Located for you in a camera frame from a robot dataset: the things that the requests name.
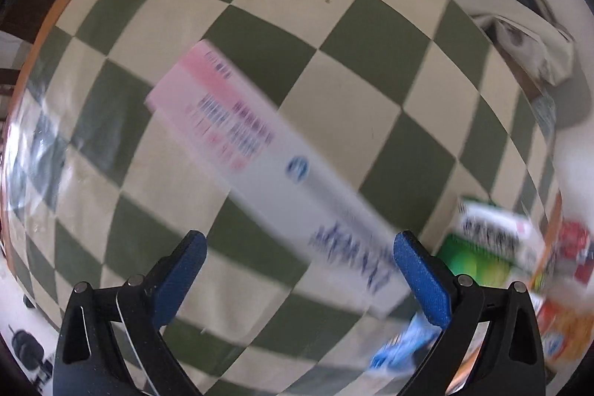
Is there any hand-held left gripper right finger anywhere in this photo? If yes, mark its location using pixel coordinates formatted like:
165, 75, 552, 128
393, 230, 545, 396

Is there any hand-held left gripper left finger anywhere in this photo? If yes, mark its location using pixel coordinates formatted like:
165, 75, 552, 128
53, 230, 208, 396

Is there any pink white toothpaste box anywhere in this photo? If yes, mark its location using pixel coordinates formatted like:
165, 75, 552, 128
145, 39, 411, 318

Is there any crumpled blue wrapper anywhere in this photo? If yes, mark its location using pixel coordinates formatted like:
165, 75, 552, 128
369, 312, 441, 373

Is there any white green medicine box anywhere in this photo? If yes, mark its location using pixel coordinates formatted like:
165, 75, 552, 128
436, 196, 546, 285

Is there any orange box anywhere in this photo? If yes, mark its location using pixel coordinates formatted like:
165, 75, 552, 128
533, 294, 588, 371

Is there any red drink can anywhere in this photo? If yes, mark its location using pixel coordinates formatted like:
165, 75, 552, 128
554, 220, 592, 281

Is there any green checkered tablecloth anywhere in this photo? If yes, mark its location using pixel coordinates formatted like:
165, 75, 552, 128
0, 0, 564, 396

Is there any dark wooden chair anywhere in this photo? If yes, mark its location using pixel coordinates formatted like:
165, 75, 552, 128
0, 0, 84, 67

